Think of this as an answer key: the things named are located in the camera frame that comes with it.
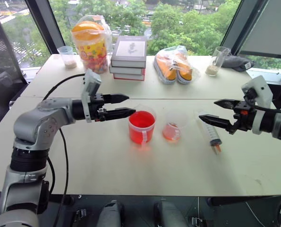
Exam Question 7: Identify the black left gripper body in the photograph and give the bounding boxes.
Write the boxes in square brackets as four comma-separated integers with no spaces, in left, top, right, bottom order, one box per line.
[90,93,107,122]

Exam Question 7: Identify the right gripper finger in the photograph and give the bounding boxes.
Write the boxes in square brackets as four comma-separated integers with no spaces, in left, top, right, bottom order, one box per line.
[213,99,237,110]
[198,114,235,133]

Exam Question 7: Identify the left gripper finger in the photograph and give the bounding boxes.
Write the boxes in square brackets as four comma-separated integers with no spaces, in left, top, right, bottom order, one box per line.
[105,107,136,122]
[103,94,130,105]

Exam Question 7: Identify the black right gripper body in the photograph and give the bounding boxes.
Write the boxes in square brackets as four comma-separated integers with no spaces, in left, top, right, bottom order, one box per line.
[229,100,257,135]

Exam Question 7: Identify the clear plastic syringe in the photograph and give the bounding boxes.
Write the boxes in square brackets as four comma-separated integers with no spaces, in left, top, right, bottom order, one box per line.
[194,109,224,156]

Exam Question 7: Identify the beaker with red liquid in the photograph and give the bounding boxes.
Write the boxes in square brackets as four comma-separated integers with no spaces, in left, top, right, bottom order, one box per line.
[128,110,157,152]

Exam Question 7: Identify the small beaker pink liquid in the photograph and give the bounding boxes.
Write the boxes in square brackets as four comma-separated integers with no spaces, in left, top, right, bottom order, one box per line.
[162,111,190,143]

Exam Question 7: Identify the small cup with rice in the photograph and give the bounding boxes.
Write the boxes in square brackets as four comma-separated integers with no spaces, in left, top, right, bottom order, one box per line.
[57,45,78,70]

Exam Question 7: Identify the tall glass with rice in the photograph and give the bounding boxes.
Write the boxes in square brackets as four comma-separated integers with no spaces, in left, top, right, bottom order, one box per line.
[204,46,231,77]

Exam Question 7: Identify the grey fabric pouch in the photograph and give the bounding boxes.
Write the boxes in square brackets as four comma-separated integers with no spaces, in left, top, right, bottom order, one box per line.
[221,55,255,72]

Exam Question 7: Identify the bagged orange sneakers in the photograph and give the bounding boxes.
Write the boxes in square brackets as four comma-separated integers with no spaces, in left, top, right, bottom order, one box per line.
[153,45,201,86]

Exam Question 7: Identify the thick grey cover book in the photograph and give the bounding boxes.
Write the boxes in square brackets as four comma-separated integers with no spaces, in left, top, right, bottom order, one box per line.
[110,35,148,69]

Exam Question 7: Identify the candy jar with orange lid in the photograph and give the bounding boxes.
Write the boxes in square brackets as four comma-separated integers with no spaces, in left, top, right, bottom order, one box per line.
[71,20,110,74]

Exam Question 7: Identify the yellow canvas shoe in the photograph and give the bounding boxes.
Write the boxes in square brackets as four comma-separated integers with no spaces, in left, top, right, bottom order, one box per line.
[173,53,194,85]
[155,54,179,84]

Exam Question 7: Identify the bagged colourful snack jar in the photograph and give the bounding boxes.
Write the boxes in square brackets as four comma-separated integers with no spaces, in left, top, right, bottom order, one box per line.
[70,14,113,75]

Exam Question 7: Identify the grey window blind panel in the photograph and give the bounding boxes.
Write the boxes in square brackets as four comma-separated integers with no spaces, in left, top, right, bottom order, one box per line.
[220,0,281,60]

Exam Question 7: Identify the dark rounded grey shape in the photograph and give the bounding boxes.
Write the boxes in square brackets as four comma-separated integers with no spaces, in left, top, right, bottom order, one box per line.
[95,200,126,227]
[153,199,188,227]

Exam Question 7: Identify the black mesh chair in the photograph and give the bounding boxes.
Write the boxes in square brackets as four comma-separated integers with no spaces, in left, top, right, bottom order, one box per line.
[0,8,29,112]

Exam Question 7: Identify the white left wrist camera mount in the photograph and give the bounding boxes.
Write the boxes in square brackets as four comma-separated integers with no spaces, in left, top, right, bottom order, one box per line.
[80,68,102,123]

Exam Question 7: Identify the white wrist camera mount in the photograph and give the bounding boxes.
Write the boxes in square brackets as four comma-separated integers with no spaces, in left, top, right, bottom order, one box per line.
[80,68,102,123]
[241,75,273,135]

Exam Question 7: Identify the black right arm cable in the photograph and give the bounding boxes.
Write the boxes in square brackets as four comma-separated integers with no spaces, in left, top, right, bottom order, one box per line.
[245,91,281,112]

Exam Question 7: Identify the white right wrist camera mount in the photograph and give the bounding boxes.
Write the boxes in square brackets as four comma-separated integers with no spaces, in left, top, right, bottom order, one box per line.
[241,75,273,135]

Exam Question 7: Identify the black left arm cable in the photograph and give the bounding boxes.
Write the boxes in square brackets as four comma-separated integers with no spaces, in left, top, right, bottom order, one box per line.
[43,73,86,227]

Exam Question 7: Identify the black table frame bar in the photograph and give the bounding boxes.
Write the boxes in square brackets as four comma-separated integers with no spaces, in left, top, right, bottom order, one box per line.
[207,195,281,207]

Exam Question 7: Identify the short black arm cable loop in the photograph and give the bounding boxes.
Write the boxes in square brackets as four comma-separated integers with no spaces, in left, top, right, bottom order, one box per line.
[46,157,56,193]

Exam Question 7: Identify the dark window frame pillar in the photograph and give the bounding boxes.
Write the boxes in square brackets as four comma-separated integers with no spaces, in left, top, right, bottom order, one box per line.
[24,0,67,55]

